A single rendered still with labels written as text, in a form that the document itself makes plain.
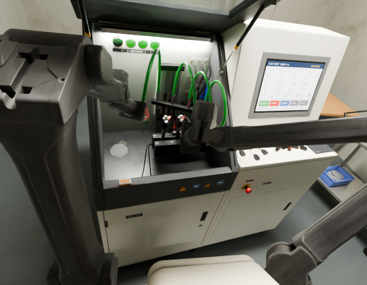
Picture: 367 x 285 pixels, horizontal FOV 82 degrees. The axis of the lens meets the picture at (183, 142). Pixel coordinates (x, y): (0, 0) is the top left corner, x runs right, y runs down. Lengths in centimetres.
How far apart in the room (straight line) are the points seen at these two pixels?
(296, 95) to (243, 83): 39
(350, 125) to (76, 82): 52
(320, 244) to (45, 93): 53
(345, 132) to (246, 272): 35
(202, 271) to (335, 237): 29
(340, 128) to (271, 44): 76
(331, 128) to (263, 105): 77
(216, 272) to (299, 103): 123
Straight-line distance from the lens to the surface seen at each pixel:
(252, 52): 118
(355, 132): 57
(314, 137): 56
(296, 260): 53
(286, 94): 138
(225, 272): 41
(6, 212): 226
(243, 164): 114
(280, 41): 127
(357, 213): 56
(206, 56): 130
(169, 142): 113
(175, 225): 138
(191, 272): 40
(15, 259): 201
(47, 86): 22
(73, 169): 27
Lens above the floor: 171
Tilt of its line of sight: 39 degrees down
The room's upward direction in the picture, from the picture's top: 12 degrees clockwise
